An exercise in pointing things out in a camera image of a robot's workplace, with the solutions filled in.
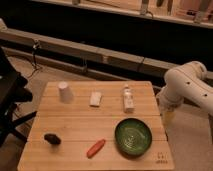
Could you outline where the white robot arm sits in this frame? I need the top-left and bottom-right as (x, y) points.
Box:
(156, 61), (213, 126)

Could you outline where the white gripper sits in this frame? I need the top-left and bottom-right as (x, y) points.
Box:
(156, 95), (175, 127)

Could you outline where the orange carrot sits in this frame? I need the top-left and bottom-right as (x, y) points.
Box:
(86, 139), (106, 158)

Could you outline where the black chair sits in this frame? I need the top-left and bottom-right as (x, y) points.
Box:
(0, 47), (36, 147)

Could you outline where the black computer mouse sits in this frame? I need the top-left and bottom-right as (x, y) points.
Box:
(44, 134), (61, 145)

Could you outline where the wooden board table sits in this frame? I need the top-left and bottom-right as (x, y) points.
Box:
(18, 81), (174, 171)

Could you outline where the white ceramic cup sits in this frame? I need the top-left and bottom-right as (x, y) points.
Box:
(58, 81), (73, 103)

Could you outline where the white eraser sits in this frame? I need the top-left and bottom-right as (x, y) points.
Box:
(90, 92), (102, 107)

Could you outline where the small white bottle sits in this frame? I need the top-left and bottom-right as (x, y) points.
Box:
(123, 85), (134, 113)

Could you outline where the green ceramic bowl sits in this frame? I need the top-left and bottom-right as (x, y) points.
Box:
(114, 118), (152, 157)

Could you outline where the black cable on floor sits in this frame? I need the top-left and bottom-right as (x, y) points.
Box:
(27, 39), (44, 79)

